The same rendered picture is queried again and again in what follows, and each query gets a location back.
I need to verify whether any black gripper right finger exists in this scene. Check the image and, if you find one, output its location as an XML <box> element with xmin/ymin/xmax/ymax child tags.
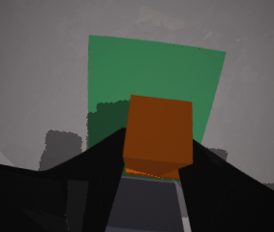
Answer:
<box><xmin>178</xmin><ymin>140</ymin><xmax>274</xmax><ymax>232</ymax></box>

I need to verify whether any orange block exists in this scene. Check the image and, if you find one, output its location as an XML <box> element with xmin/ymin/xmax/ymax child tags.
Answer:
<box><xmin>122</xmin><ymin>94</ymin><xmax>194</xmax><ymax>181</ymax></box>

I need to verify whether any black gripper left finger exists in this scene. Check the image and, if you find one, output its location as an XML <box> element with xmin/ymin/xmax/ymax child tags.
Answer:
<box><xmin>0</xmin><ymin>128</ymin><xmax>126</xmax><ymax>232</ymax></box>

